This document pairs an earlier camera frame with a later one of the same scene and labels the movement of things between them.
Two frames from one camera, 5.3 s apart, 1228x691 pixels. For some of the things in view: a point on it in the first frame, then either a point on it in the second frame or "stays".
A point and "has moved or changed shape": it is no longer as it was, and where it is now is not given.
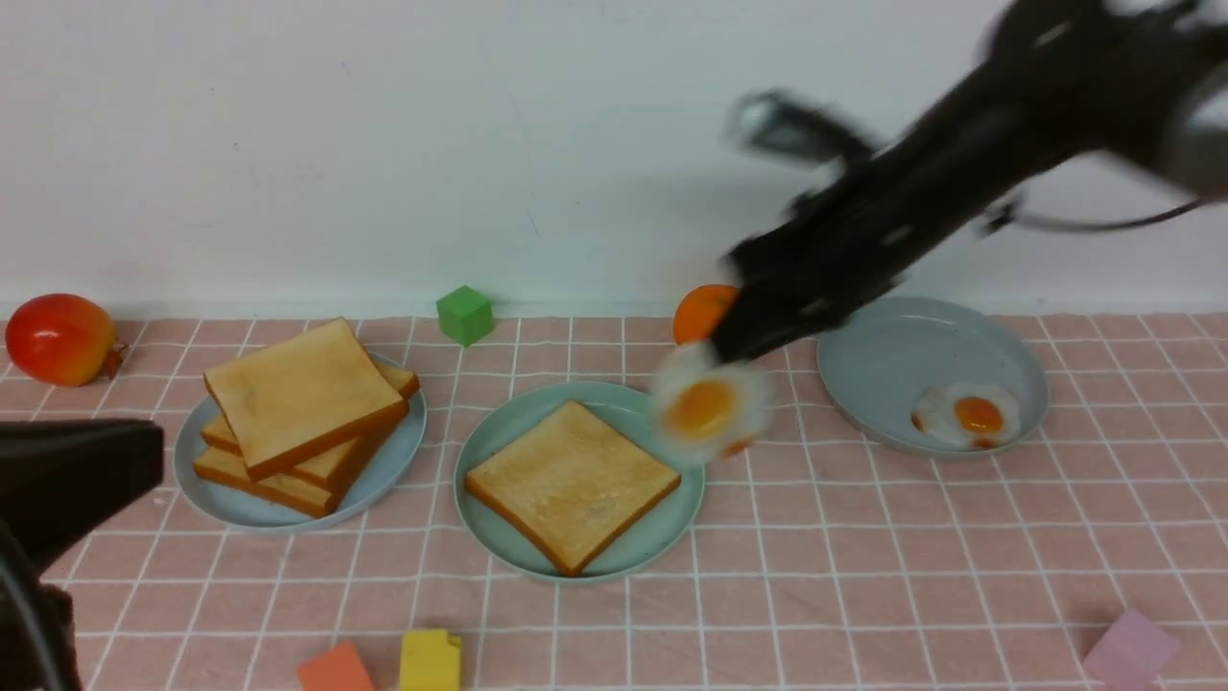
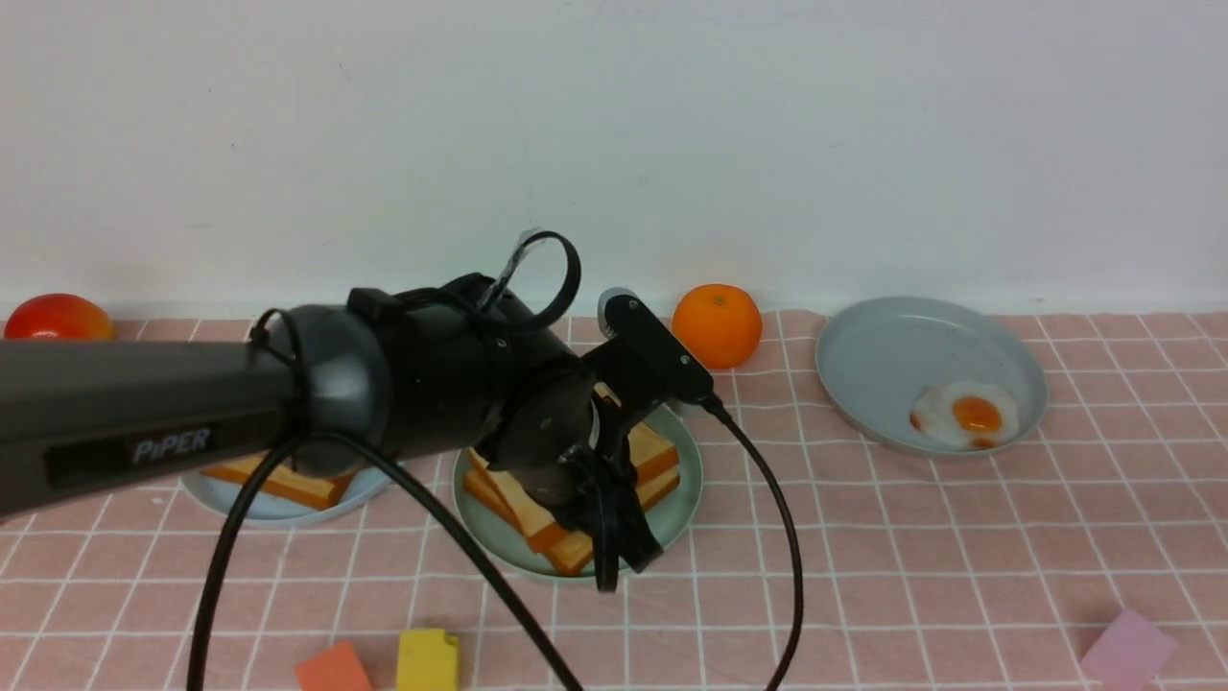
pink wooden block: (1134, 653) stays
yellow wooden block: (430, 660) stays
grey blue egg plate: (933, 376) stays
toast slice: (298, 398) has moved or changed shape
